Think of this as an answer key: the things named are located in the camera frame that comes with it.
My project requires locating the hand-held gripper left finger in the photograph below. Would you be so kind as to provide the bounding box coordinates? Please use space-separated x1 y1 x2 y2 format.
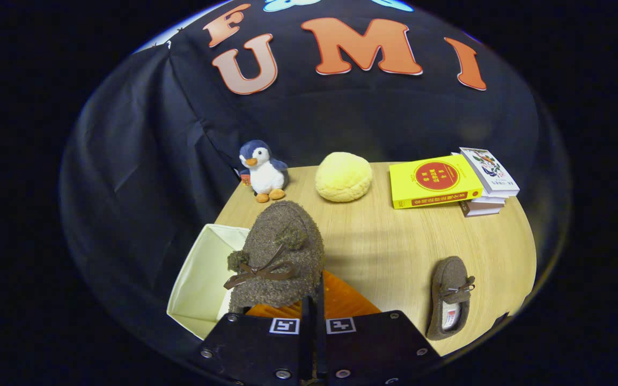
200 296 313 384

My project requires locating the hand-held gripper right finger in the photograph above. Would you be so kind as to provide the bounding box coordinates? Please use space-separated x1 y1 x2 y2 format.
316 269 443 385

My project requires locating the cream fabric storage box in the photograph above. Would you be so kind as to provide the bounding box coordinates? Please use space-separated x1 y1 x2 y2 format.
166 224 251 340

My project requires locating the brown fuzzy shoe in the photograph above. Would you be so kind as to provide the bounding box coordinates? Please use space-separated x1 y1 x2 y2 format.
223 200 326 314
426 256 476 341

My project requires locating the yellow bun-shaped plush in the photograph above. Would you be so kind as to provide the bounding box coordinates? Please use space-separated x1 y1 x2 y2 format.
315 152 373 203

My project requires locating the penguin plush toy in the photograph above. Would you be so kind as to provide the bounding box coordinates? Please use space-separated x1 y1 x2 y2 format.
238 140 290 204

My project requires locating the yellow book red label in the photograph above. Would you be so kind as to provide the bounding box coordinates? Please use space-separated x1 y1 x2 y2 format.
389 154 484 210

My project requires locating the white illustrated book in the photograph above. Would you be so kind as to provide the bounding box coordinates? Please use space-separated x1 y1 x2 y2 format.
459 147 520 198

